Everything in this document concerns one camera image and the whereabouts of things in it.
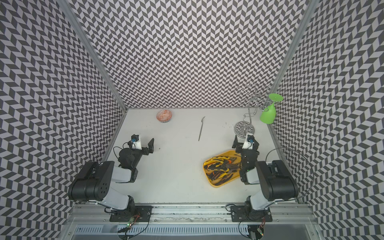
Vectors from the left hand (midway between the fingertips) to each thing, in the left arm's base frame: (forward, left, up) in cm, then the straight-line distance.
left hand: (146, 138), depth 91 cm
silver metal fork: (+22, -35, -9) cm, 42 cm away
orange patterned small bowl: (+25, -6, -7) cm, 26 cm away
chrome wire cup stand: (+11, -63, +22) cm, 68 cm away
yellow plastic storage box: (-14, -54, -7) cm, 57 cm away
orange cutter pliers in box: (-21, -46, -6) cm, 51 cm away
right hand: (-1, -60, +1) cm, 60 cm away
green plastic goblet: (+7, -74, +11) cm, 75 cm away
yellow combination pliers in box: (-16, -44, -2) cm, 47 cm away
